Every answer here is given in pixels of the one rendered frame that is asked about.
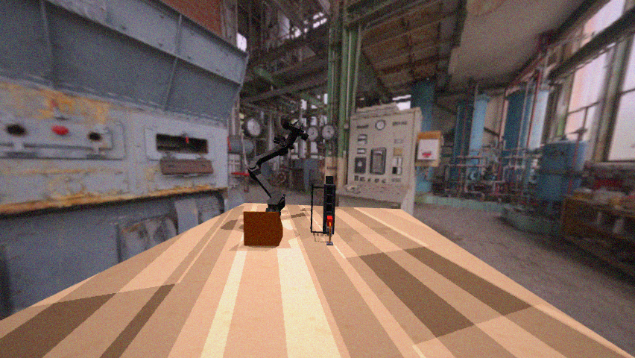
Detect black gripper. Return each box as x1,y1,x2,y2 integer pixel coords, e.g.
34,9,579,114
282,120,309,141

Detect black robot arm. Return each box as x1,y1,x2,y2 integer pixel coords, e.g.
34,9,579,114
247,125,301,216

